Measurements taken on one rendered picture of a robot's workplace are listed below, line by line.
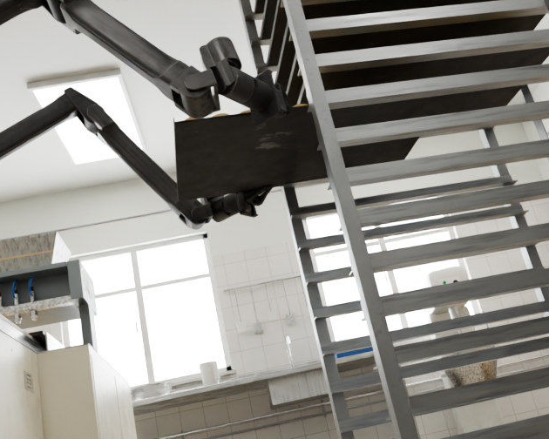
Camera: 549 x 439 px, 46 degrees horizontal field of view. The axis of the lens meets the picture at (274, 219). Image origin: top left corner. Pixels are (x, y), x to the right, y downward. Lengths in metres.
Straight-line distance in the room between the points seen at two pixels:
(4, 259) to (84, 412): 0.71
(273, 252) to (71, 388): 3.68
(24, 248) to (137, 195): 3.56
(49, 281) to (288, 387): 2.76
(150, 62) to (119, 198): 5.08
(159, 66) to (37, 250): 1.67
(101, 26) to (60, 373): 1.58
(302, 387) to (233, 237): 1.65
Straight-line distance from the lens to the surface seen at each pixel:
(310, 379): 5.18
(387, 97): 1.42
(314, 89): 1.35
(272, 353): 5.81
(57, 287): 2.79
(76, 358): 2.63
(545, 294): 1.86
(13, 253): 2.84
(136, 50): 1.30
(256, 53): 1.93
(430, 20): 1.57
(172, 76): 1.23
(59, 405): 2.61
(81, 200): 6.39
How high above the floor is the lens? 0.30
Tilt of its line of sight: 19 degrees up
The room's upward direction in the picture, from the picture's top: 13 degrees counter-clockwise
